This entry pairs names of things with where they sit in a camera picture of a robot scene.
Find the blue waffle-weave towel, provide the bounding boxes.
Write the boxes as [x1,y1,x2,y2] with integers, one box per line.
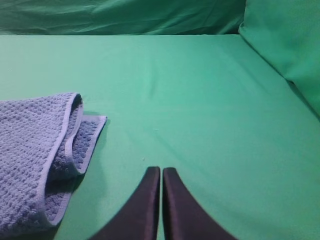
[0,92,107,238]

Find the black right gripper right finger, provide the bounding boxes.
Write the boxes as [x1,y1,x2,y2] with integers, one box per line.
[162,167,235,240]

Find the green backdrop cloth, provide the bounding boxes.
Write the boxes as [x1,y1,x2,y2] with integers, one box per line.
[0,0,320,113]

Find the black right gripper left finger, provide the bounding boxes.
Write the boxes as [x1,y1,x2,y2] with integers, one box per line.
[91,166,161,240]

